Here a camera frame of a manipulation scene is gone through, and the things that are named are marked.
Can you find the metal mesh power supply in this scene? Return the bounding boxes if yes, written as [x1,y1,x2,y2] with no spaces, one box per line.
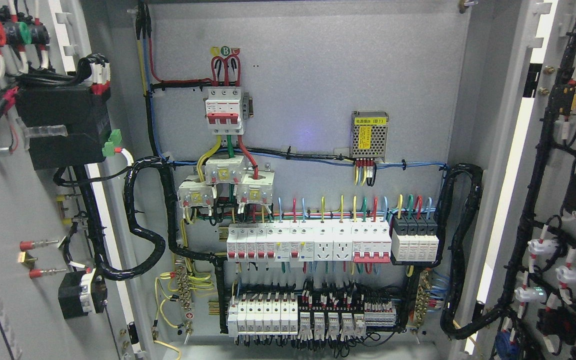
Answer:
[350,111,389,160]

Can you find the red white main breaker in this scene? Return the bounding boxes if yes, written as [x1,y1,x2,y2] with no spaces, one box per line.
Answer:
[205,86,253,136]

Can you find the brass ground terminal bar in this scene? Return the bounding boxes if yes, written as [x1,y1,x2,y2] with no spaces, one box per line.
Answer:
[412,268,432,329]

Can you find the white current transformers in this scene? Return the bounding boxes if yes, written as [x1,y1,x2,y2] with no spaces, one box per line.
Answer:
[177,155,275,208]

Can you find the black wire loom right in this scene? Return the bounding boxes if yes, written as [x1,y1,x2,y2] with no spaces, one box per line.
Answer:
[439,163,485,341]

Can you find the black wire loom left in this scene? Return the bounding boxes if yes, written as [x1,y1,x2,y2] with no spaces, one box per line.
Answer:
[123,156,226,281]

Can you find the grey cabinet door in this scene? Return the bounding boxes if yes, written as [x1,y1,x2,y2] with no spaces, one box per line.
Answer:
[0,0,162,360]
[439,0,576,360]

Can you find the lower relay row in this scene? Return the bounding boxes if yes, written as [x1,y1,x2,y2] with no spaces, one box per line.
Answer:
[226,282,398,346]

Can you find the black wire loom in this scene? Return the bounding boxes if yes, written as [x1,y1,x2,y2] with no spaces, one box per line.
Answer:
[439,163,485,341]
[123,156,226,281]

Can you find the white sockets and breakers row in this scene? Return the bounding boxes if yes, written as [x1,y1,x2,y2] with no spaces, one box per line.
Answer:
[226,220,391,267]

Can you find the black white surge protector block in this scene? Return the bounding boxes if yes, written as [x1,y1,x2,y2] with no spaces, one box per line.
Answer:
[390,216,439,268]

